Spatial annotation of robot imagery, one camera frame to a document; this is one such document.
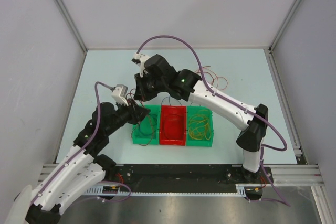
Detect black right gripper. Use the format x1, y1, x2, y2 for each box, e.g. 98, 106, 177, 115
134, 71, 166, 103

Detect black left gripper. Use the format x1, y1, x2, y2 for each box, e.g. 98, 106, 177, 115
105, 97, 151, 136

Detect dark red cable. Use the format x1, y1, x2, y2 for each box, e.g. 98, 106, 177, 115
124, 91, 162, 147
195, 66, 228, 91

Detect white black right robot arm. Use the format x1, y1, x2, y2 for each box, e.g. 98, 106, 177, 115
132, 54, 268, 183

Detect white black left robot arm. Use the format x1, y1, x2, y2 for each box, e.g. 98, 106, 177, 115
23, 99, 150, 223

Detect left green plastic bin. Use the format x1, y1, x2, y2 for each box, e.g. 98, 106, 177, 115
131, 105, 161, 146

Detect green plastic bin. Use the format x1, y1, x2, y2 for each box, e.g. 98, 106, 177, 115
131, 105, 161, 146
186, 106, 214, 147

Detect red plastic bin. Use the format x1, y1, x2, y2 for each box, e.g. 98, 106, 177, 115
159, 105, 186, 146

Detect right green plastic bin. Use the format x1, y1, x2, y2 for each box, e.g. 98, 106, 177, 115
186, 106, 214, 147

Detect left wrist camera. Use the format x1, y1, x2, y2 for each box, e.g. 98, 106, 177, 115
111, 84, 128, 108

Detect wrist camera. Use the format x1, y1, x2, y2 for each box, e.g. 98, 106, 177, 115
111, 84, 128, 108
132, 53, 150, 78

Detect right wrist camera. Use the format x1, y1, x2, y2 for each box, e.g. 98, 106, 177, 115
132, 53, 150, 78

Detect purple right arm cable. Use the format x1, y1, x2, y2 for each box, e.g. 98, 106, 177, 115
135, 35, 288, 151

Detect slotted cable duct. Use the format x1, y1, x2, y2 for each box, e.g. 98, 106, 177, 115
83, 184, 264, 198

